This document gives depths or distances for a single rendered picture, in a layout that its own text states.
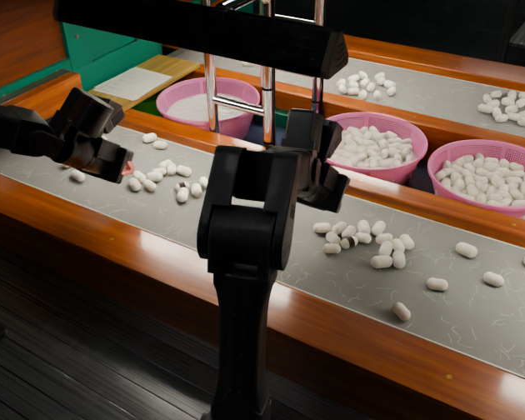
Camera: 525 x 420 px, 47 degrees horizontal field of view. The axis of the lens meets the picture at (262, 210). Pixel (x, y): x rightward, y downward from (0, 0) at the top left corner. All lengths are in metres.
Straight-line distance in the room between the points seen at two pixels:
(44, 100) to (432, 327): 1.00
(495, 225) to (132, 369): 0.69
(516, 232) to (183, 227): 0.61
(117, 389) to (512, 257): 0.71
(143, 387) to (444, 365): 0.45
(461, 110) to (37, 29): 1.06
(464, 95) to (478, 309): 0.82
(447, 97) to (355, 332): 0.93
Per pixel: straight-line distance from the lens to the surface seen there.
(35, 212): 1.24
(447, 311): 1.03
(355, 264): 1.08
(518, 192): 1.33
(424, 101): 1.67
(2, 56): 1.52
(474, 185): 1.33
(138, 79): 1.70
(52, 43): 1.60
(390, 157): 1.42
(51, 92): 1.52
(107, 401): 1.00
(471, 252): 1.12
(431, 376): 0.90
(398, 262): 1.07
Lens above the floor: 1.44
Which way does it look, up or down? 36 degrees down
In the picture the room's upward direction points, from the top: 1 degrees counter-clockwise
